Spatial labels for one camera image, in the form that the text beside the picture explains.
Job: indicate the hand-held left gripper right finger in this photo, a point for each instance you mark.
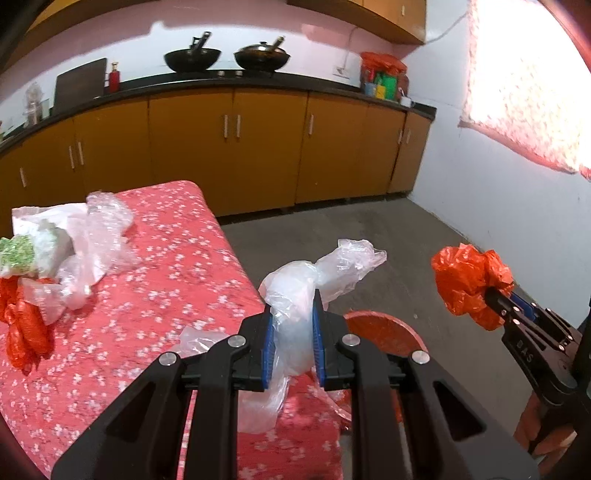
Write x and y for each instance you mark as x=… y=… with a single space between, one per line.
x=317 y=350

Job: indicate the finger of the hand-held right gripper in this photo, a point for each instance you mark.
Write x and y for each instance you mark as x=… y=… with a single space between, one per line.
x=524 y=307
x=521 y=346

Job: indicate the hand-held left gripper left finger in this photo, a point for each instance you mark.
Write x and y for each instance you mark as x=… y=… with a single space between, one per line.
x=267 y=350

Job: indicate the clear plastic bag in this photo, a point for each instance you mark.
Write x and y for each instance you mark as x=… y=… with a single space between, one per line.
x=295 y=295
x=108 y=230

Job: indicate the red plastic basin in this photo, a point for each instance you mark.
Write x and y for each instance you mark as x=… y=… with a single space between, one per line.
x=383 y=330

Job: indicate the white plastic bag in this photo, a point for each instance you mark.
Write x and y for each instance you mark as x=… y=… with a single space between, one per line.
x=51 y=240

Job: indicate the orange object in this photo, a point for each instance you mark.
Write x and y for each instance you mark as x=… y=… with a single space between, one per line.
x=526 y=429

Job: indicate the small clear plastic wrapper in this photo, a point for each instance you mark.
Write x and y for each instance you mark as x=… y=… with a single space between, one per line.
x=198 y=339

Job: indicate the red floral tablecloth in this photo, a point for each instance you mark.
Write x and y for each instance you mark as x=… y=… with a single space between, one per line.
x=152 y=295

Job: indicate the crumpled clear plastic bag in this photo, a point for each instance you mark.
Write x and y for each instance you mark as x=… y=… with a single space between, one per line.
x=108 y=230

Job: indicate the orange kitchen base cabinets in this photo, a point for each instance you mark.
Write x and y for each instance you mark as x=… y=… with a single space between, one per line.
x=268 y=147

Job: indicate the pink floral window curtain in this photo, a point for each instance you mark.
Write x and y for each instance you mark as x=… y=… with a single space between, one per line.
x=526 y=78

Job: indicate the white cup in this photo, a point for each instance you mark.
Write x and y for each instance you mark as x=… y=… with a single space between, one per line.
x=406 y=100

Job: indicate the orange red plastic bag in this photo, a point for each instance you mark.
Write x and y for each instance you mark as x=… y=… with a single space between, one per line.
x=25 y=327

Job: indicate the green plastic containers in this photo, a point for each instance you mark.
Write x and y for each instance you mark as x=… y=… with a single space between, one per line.
x=383 y=85

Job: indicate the green white packet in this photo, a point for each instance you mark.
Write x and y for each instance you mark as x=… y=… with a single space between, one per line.
x=16 y=254

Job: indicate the red bag on containers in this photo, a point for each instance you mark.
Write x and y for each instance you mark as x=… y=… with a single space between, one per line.
x=383 y=63

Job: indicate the black wok with lid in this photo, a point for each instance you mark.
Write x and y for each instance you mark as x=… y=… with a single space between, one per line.
x=261 y=56

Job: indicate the red bottle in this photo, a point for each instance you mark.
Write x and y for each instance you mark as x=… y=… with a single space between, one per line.
x=113 y=78

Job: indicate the dark cutting board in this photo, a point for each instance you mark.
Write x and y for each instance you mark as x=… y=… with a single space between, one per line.
x=78 y=83

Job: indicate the glass jar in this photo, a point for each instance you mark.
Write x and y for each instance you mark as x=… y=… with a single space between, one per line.
x=34 y=104

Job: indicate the white wall socket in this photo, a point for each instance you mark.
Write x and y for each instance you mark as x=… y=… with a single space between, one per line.
x=341 y=71

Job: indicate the orange wall cabinet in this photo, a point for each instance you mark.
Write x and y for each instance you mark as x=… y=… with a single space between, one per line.
x=369 y=16
x=69 y=10

